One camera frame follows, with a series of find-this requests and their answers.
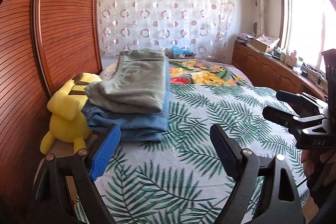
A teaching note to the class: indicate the grey shorts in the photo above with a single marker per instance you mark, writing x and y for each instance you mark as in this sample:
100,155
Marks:
138,84

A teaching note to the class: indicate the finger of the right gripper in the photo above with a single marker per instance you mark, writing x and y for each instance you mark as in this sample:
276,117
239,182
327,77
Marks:
296,99
289,120

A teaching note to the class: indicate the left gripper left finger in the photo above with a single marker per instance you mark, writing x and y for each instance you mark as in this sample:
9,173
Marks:
101,151

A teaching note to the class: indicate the wooden louvered wardrobe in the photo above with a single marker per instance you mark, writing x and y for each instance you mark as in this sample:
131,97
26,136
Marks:
43,44

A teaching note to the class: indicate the window with wooden frame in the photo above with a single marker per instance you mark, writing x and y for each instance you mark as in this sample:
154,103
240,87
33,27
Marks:
308,29

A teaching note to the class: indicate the circle pattern sheer curtain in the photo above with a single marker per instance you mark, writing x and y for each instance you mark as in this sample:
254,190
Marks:
198,26

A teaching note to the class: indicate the yellow plush toy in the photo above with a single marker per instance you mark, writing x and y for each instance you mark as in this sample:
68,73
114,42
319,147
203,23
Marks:
68,123

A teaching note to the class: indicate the folded blue jeans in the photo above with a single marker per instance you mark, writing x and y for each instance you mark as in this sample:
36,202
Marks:
134,127

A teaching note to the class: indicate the wooden sideboard cabinet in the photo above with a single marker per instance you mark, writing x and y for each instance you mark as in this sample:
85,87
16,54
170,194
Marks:
268,72

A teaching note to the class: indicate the box with blue item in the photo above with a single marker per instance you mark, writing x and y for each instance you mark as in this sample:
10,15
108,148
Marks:
181,53

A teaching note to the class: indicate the cardboard box on cabinet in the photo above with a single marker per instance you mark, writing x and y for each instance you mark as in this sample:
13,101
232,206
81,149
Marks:
264,43

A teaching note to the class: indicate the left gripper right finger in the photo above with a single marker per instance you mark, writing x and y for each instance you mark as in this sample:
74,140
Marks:
228,151

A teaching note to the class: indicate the palm leaf bed sheet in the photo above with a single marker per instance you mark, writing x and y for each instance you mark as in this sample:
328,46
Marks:
180,179

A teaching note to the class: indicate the floral blanket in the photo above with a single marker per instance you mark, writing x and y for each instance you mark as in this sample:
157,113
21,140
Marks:
201,72

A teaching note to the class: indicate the person's right hand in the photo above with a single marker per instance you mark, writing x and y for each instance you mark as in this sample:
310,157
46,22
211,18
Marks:
309,159

